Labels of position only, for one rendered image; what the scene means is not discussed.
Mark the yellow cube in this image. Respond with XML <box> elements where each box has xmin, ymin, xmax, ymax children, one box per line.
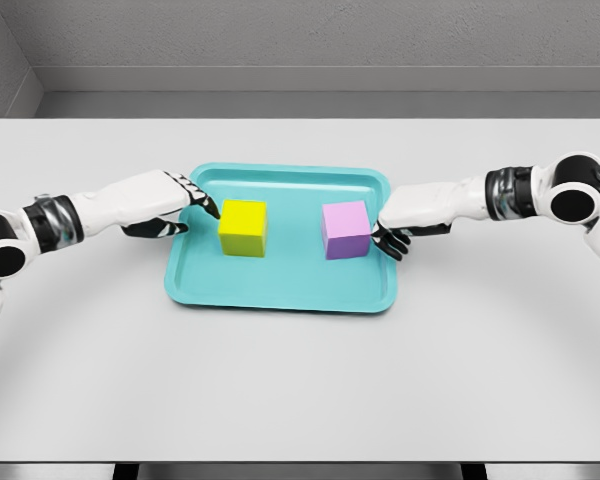
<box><xmin>217</xmin><ymin>198</ymin><xmax>269</xmax><ymax>259</ymax></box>

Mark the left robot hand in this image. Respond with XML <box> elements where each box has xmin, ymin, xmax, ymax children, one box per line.
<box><xmin>113</xmin><ymin>168</ymin><xmax>222</xmax><ymax>241</ymax></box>

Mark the teal tray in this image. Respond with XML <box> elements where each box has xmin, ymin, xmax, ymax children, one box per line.
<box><xmin>164</xmin><ymin>161</ymin><xmax>399</xmax><ymax>316</ymax></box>

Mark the pink cube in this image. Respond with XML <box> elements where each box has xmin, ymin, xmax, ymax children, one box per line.
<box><xmin>320</xmin><ymin>199</ymin><xmax>372</xmax><ymax>261</ymax></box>

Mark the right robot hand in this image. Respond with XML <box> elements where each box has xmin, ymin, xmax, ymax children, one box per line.
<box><xmin>370</xmin><ymin>181</ymin><xmax>453</xmax><ymax>262</ymax></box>

